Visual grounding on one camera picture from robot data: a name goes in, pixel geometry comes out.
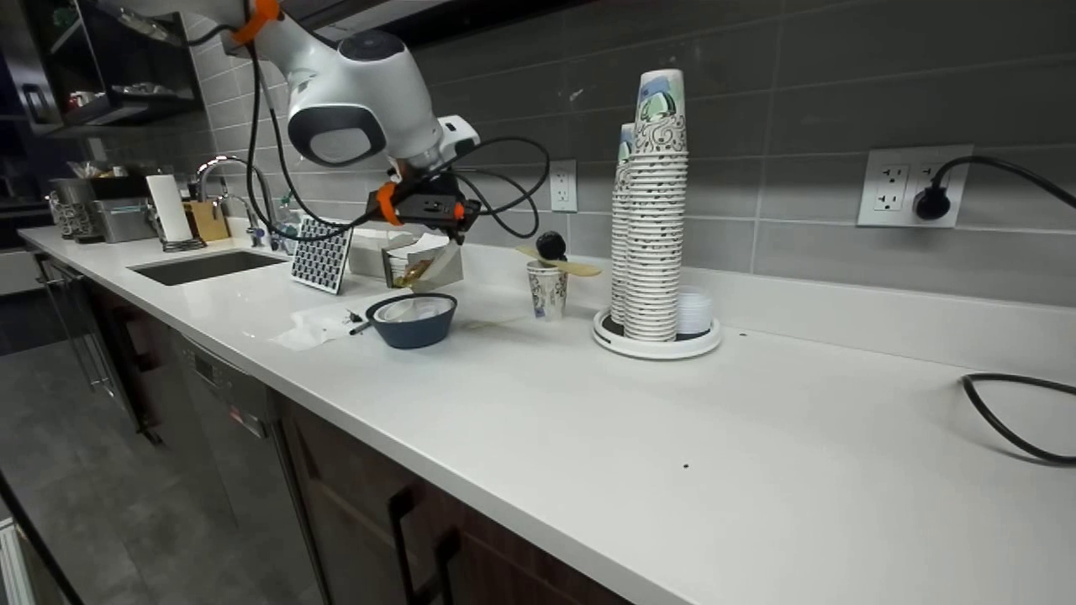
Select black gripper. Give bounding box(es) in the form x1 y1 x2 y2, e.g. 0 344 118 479
375 163 475 249

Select white plate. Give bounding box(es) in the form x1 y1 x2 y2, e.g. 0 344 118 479
383 228 463 293

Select white bowl dark blue outside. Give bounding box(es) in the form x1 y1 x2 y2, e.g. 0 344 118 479
365 290 460 353

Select grey napkin dispenser box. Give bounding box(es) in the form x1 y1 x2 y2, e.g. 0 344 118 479
348 219 397 283

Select small glass jar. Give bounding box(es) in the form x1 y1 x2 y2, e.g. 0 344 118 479
525 257 570 321

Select black white checkerboard calibration board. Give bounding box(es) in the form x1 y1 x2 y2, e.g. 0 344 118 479
291 214 352 299

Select wooden stir stick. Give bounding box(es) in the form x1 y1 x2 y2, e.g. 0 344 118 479
515 252 610 280

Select shorter paper cup stack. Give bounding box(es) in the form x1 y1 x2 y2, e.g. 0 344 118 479
610 121 647 331

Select tall paper cup stack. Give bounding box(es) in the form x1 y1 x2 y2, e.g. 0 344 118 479
627 68 689 344

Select chrome sink faucet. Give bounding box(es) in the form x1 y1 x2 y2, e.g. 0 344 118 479
189 151 276 252

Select round white cup tray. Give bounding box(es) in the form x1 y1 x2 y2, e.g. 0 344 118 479
588 304 724 362

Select brown cardboard holder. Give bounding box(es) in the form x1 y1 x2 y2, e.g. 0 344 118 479
181 199 235 249

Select steel counter sink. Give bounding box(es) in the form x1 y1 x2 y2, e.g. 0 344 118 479
127 245 291 290

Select white board on stand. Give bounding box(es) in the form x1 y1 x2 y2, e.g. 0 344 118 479
145 170 203 252

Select metal countertop containers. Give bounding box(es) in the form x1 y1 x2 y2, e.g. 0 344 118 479
40 163 152 245

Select narrow white wall outlet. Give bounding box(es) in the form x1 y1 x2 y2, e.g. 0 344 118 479
550 157 581 214

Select black cabinet door handle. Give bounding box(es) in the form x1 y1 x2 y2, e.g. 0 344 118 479
432 523 468 605

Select dark wall shelf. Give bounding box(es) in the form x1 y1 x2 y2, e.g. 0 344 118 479
17 0 210 142

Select wide white wall outlet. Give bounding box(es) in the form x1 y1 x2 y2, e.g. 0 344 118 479
856 144 976 232

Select black power cable with plug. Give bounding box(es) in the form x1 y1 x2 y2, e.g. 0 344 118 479
913 151 1076 468

